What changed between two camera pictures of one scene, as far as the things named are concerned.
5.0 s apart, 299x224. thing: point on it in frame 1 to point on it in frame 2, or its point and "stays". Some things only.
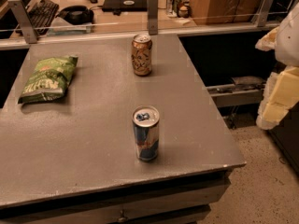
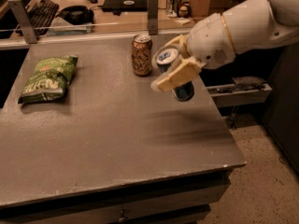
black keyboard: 41,15 stays
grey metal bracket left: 26,22 stays
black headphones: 77,15 stays
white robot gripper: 289,42 to 207,43
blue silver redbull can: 146,119 to 166,58
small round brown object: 183,12 stays
